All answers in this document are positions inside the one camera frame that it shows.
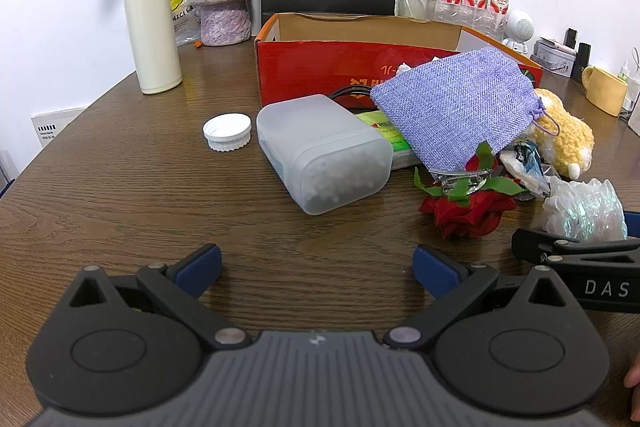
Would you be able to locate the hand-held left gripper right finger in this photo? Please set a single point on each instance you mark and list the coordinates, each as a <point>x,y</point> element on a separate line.
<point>435,269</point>

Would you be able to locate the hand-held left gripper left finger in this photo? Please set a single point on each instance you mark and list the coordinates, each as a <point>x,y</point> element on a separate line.
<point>200,268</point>

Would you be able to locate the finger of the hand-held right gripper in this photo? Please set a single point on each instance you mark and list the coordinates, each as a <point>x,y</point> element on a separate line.
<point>632,226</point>
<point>535,244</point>

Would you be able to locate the iridescent plastic wrap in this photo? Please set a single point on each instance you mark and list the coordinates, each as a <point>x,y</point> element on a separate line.
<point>585,207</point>

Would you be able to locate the red artificial rose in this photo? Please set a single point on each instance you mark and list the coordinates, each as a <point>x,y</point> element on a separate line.
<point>465,217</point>

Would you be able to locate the yellow plush toy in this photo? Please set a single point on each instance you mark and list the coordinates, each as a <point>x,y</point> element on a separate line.
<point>565,137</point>

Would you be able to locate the white ribbed bottle cap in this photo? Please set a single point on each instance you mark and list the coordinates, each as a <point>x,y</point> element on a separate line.
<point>225,127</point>

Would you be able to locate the green tissue packet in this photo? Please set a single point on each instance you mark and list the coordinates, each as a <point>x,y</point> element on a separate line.
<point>380,124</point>

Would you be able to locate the purple burlap pouch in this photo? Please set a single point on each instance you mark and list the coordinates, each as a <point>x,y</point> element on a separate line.
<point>450,107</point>

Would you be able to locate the translucent cotton swab container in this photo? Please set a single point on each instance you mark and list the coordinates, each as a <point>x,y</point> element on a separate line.
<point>320,142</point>

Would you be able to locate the red cardboard box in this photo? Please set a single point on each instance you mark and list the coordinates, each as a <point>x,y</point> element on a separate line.
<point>310,67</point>

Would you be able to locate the wooden desktop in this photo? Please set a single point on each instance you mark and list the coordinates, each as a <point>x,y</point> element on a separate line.
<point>125,187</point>

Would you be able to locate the person's right hand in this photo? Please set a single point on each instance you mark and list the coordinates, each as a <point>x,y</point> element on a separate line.
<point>633,372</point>

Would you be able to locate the pale lilac carton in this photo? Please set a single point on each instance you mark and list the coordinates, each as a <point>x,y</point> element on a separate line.
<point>635,117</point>

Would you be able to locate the yellow mug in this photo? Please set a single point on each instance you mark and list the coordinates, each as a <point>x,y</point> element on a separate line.
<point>607,92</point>

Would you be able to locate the small dropper bottle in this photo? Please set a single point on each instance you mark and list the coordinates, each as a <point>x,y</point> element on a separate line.
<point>624,72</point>

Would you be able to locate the small black bottle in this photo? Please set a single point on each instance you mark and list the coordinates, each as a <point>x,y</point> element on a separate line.
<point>582,62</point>
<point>571,38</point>

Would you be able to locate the white robot figure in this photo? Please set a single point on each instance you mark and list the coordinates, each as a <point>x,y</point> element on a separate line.
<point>520,27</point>

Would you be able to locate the cream thermos bottle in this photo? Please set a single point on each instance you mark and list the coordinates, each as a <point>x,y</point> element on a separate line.
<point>150,32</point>

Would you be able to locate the clear glass cup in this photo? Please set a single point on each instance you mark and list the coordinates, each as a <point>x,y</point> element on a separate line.
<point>415,4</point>

